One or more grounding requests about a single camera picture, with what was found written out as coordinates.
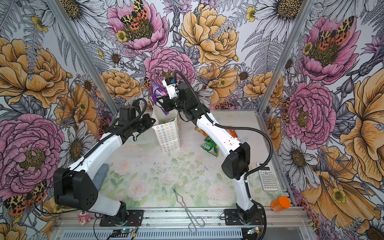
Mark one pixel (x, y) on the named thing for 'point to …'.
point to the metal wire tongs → (200, 221)
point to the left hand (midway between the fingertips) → (156, 124)
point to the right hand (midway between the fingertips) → (160, 102)
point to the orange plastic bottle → (280, 204)
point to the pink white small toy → (83, 217)
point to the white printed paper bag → (167, 129)
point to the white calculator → (267, 179)
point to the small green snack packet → (210, 146)
